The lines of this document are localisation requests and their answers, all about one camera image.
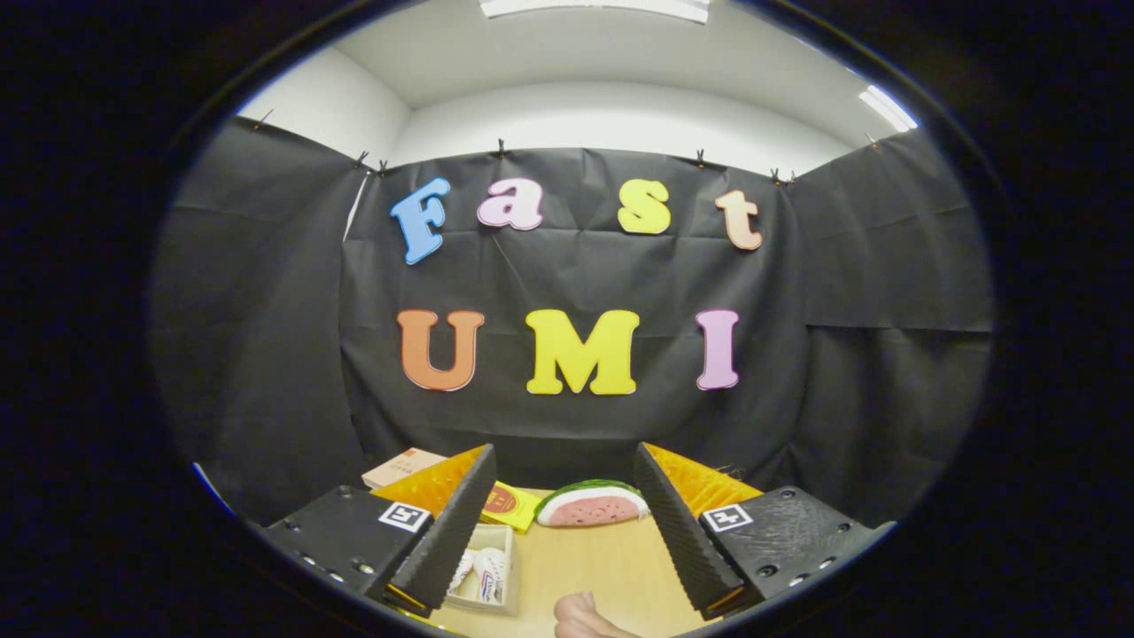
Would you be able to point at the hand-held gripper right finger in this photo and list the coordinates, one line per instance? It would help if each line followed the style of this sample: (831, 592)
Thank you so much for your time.
(678, 540)

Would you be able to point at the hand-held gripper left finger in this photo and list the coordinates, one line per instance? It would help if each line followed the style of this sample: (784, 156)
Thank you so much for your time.
(452, 540)

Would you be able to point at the white canvas shoe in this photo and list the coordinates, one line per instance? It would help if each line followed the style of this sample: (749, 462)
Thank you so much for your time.
(490, 567)
(462, 571)

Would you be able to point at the cream fabric storage box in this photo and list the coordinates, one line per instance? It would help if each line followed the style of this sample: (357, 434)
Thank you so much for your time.
(513, 567)

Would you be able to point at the yellow book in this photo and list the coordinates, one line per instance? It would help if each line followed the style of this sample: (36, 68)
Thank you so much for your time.
(514, 505)

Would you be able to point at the beige book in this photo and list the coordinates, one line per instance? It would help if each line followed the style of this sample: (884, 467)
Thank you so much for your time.
(403, 465)

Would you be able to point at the watermelon slice plush toy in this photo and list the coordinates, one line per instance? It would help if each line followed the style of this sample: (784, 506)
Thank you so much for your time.
(589, 512)

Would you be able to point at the small ceiling light panel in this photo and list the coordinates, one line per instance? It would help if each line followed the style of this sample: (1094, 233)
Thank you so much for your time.
(888, 108)

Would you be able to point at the long ceiling light panel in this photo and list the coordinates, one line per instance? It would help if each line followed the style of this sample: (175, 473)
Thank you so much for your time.
(594, 7)

